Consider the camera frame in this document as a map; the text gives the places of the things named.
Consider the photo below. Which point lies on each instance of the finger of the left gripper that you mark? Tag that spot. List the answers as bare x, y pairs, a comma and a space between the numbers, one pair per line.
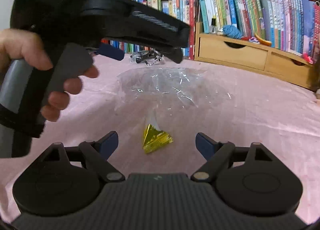
172, 53
110, 51

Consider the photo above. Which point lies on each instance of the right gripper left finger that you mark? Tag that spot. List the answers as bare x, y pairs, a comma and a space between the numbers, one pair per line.
97, 154

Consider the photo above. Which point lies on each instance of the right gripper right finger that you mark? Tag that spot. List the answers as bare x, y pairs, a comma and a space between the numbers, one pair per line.
217, 157

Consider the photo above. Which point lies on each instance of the clear plastic wrap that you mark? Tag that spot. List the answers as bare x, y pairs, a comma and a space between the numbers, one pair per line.
165, 87

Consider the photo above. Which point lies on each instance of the small gold foil wrapper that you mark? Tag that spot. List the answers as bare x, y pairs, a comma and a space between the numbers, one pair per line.
154, 139

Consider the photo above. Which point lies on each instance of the upright books left row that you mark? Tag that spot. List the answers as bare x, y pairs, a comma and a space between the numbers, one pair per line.
140, 24

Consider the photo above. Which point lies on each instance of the upright books row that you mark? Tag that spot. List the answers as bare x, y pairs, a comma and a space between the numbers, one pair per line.
140, 24
286, 25

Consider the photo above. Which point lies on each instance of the upright books right row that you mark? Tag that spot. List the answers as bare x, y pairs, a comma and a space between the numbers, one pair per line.
286, 25

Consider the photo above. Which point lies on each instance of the person's left hand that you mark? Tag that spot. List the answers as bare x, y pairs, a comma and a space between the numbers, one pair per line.
17, 44

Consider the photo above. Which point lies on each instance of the blue yarn ball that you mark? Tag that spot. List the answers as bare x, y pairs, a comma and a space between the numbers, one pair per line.
231, 31

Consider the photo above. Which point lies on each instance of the wooden drawer organizer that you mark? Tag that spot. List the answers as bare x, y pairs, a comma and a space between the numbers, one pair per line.
256, 58

